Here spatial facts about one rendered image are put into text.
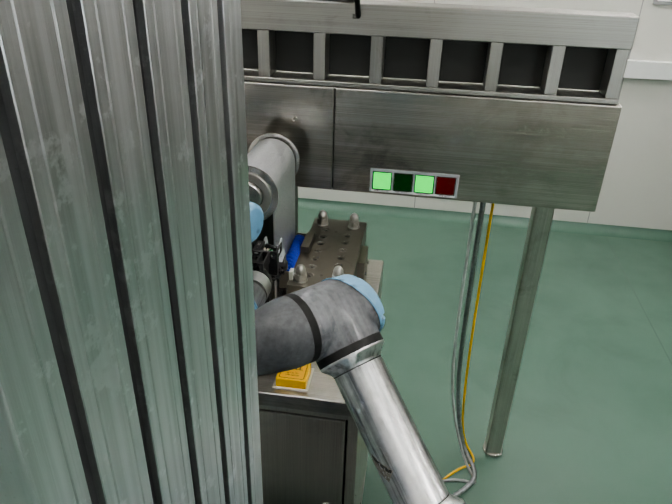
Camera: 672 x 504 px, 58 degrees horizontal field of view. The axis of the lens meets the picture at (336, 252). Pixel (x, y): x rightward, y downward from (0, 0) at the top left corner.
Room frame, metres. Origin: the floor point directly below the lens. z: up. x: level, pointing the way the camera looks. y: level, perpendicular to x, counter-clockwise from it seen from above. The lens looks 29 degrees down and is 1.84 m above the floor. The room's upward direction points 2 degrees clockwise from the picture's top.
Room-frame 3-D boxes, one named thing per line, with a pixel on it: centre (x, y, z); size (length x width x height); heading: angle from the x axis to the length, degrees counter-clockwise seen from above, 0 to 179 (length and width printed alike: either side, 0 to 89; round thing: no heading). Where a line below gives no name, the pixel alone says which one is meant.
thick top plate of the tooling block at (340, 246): (1.48, 0.02, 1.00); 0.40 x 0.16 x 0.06; 172
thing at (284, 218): (1.46, 0.14, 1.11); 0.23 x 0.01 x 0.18; 172
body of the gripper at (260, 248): (1.23, 0.17, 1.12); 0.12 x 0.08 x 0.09; 172
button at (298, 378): (1.09, 0.09, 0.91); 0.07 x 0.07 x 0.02; 82
